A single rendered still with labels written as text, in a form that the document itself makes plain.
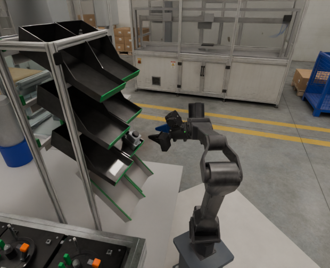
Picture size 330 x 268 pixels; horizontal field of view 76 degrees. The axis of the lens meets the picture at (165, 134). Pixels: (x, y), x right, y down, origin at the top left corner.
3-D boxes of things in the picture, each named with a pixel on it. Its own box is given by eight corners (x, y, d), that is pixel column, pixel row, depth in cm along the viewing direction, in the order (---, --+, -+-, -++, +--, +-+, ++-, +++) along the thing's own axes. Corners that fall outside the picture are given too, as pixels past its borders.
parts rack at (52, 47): (130, 182, 123) (113, 28, 81) (102, 241, 93) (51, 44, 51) (97, 177, 127) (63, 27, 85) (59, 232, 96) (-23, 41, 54)
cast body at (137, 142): (139, 146, 96) (144, 135, 92) (133, 150, 93) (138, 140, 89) (125, 135, 98) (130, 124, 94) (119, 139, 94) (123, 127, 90)
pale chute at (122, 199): (139, 199, 96) (146, 196, 94) (125, 223, 86) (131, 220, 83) (96, 154, 92) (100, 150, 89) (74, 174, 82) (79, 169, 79)
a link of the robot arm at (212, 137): (242, 184, 46) (245, 136, 44) (204, 185, 46) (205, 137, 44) (209, 151, 75) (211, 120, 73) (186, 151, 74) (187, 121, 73)
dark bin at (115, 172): (132, 164, 86) (138, 152, 82) (114, 186, 76) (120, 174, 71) (75, 127, 88) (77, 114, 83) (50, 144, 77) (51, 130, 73)
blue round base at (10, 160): (39, 154, 146) (32, 135, 138) (22, 169, 133) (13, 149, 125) (19, 151, 148) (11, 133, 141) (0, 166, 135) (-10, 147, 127)
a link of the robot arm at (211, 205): (245, 178, 43) (236, 153, 48) (209, 178, 43) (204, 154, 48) (216, 234, 66) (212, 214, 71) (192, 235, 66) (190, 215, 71)
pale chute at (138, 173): (148, 176, 109) (154, 173, 106) (136, 194, 98) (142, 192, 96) (109, 136, 105) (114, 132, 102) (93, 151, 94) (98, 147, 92)
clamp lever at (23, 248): (29, 254, 74) (29, 244, 70) (25, 260, 72) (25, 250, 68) (19, 250, 74) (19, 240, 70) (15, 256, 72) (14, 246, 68)
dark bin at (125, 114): (140, 112, 90) (146, 99, 86) (124, 127, 80) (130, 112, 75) (86, 78, 92) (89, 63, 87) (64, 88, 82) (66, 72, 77)
